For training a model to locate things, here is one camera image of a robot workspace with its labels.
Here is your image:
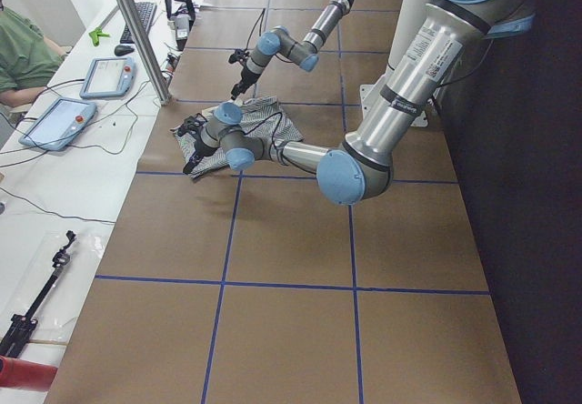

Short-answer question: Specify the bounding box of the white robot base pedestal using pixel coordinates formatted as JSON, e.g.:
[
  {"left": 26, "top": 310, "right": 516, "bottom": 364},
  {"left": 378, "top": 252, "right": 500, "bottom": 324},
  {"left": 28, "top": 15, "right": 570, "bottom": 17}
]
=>
[{"left": 360, "top": 0, "right": 426, "bottom": 117}]

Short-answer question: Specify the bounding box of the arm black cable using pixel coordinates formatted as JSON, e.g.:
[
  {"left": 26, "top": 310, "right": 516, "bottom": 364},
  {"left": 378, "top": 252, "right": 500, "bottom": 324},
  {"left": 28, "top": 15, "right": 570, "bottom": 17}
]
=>
[
  {"left": 243, "top": 7, "right": 267, "bottom": 55},
  {"left": 243, "top": 111, "right": 292, "bottom": 167}
]

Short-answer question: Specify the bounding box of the black computer keyboard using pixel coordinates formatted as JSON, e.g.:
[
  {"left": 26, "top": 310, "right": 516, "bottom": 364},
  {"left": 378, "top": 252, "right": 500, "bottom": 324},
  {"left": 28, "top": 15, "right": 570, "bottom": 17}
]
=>
[{"left": 119, "top": 1, "right": 158, "bottom": 45}]

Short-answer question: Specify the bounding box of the brown paper table cover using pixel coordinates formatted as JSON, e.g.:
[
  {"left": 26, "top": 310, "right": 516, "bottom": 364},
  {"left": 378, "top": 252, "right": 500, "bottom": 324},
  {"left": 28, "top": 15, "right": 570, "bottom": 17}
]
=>
[{"left": 46, "top": 0, "right": 519, "bottom": 403}]

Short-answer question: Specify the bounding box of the red handled tool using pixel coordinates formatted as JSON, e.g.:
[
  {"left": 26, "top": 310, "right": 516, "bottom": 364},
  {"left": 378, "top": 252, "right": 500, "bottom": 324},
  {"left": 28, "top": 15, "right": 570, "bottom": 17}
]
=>
[{"left": 0, "top": 356, "right": 57, "bottom": 392}]

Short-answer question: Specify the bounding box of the aluminium profile post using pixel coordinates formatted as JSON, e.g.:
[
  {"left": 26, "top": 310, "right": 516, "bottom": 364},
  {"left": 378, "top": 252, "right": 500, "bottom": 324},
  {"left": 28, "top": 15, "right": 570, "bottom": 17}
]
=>
[{"left": 116, "top": 0, "right": 171, "bottom": 106}]

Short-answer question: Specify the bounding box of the black camera tripod head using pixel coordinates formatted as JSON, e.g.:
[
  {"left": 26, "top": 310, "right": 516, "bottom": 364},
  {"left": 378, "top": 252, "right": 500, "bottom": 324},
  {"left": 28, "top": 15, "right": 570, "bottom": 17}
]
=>
[{"left": 1, "top": 230, "right": 76, "bottom": 358}]

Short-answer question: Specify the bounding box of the black computer mouse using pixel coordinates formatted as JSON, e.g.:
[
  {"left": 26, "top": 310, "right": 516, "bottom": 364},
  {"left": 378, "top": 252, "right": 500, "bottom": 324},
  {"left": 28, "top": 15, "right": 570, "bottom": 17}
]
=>
[{"left": 114, "top": 44, "right": 135, "bottom": 56}]

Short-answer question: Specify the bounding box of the lower teach pendant tablet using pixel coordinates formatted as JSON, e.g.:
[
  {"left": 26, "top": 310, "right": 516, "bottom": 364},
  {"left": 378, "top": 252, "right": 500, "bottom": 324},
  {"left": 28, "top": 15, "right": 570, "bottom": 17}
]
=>
[{"left": 19, "top": 97, "right": 97, "bottom": 151}]

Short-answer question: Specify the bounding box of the teach pendant tablet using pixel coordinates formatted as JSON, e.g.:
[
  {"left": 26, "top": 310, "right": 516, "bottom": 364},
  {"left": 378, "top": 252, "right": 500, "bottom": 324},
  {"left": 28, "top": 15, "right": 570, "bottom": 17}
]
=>
[
  {"left": 79, "top": 56, "right": 135, "bottom": 99},
  {"left": 19, "top": 97, "right": 97, "bottom": 151}
]

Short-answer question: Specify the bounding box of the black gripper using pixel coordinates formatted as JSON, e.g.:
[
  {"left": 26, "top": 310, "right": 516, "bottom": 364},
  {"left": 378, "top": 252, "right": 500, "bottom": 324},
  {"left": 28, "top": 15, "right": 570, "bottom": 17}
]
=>
[
  {"left": 228, "top": 49, "right": 262, "bottom": 100},
  {"left": 176, "top": 113, "right": 218, "bottom": 174}
]

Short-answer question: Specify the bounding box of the upper teach pendant tablet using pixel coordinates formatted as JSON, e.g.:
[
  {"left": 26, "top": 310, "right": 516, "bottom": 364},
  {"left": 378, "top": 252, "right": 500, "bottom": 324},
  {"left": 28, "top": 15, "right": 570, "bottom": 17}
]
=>
[{"left": 79, "top": 56, "right": 135, "bottom": 99}]

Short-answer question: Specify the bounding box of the navy white striped polo shirt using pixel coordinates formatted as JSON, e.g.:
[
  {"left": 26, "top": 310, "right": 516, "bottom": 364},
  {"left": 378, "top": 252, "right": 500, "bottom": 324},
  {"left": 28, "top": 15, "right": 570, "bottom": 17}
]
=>
[{"left": 171, "top": 96, "right": 304, "bottom": 178}]

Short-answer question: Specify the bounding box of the green plastic clip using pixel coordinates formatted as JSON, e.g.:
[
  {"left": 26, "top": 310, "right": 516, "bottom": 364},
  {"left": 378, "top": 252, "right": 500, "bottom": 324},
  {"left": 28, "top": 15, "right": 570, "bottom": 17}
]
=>
[{"left": 88, "top": 26, "right": 110, "bottom": 46}]

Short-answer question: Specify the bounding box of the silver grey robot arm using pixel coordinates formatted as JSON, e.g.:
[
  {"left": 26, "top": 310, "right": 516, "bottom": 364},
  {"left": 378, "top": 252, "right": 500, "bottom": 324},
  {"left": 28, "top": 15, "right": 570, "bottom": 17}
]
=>
[
  {"left": 177, "top": 0, "right": 535, "bottom": 205},
  {"left": 228, "top": 0, "right": 354, "bottom": 101}
]

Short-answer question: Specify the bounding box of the person in green shirt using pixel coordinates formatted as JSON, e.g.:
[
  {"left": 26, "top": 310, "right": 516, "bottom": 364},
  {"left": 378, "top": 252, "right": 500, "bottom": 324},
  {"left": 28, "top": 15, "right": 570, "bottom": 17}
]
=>
[{"left": 1, "top": 0, "right": 68, "bottom": 108}]

